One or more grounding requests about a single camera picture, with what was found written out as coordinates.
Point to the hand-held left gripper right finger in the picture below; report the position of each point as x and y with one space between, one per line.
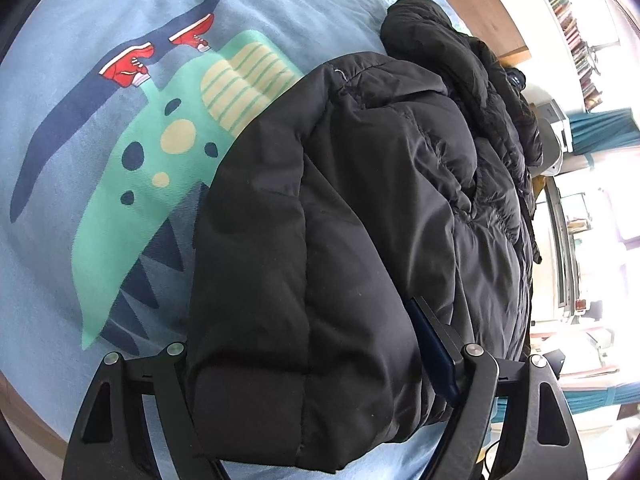
440 355

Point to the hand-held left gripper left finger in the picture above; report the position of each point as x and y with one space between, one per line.
172 385

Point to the black puffer coat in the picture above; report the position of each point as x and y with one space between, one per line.
350 210

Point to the teal curtain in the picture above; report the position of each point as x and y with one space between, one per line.
595 396
605 130

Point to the blue printed bedsheet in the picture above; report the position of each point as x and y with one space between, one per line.
100 185

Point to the grey chair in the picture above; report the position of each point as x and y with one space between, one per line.
550 152

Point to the white printer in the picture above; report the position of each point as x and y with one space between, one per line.
560 120

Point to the row of books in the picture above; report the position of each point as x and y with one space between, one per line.
570 30

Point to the wooden bed headboard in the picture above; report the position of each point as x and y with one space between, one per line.
480 5

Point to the metal bed rail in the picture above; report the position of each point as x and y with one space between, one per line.
565 245

